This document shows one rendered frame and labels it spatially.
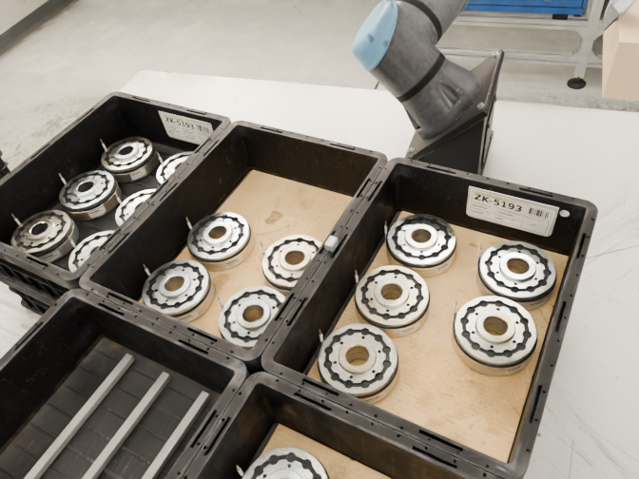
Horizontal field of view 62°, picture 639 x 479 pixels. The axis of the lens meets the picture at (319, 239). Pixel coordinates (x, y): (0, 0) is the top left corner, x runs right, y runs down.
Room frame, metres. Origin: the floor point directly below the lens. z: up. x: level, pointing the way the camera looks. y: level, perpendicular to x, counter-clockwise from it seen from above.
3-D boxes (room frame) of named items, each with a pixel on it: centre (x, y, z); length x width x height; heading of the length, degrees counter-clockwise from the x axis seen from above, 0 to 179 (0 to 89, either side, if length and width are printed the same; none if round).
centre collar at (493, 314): (0.35, -0.20, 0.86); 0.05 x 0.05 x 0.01
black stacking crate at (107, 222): (0.74, 0.35, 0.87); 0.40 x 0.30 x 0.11; 144
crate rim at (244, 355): (0.57, 0.10, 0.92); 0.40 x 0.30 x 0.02; 144
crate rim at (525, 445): (0.39, -0.14, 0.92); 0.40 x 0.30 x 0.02; 144
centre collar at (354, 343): (0.35, -0.02, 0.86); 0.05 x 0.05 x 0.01
